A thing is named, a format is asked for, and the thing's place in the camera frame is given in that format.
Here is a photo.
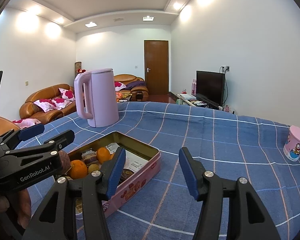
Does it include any person's left hand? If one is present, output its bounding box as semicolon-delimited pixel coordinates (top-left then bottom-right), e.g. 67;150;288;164
0;189;32;229

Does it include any large orange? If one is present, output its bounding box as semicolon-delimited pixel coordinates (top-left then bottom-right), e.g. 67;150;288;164
68;160;88;180

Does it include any brown leather sofa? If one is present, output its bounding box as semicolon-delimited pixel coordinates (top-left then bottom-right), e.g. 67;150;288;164
0;84;76;135

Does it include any brown wooden door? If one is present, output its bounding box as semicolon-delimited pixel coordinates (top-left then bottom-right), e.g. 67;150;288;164
144;40;169;95

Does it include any blue plaid tablecloth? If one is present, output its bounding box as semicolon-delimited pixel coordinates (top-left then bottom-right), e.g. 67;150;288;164
19;102;300;239

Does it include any small yellow-brown fruit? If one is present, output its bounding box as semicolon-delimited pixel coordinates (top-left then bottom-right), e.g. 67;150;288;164
88;164;100;174

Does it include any black television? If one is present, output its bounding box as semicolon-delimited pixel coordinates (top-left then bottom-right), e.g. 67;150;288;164
196;70;225;106

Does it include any purple passion fruit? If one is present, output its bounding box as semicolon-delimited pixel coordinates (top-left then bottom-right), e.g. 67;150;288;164
58;150;71;174

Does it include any brown leather armchair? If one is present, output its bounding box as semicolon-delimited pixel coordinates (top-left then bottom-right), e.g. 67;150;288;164
114;74;148;101

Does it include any pink tin box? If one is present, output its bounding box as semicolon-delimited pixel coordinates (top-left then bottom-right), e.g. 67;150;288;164
69;131;161;217

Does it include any cut purple sugarcane piece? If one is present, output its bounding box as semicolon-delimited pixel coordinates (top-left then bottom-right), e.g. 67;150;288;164
81;148;97;166

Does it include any paper leaflet in tin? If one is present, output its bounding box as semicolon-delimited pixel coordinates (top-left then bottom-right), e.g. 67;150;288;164
106;142;148;173

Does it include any wall power socket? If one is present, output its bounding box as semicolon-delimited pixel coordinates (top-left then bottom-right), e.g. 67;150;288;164
219;66;230;73

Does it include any pink cartoon cup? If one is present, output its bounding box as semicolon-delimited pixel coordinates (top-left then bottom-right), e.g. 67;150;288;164
283;125;300;161

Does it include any pink electric kettle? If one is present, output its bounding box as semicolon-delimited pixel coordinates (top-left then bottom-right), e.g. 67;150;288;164
74;68;119;128

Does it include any tv stand with clutter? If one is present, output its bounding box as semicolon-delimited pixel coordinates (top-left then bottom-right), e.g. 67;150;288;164
171;93;236;114

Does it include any small orange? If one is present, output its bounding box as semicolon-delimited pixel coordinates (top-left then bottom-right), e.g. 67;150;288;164
96;147;111;164

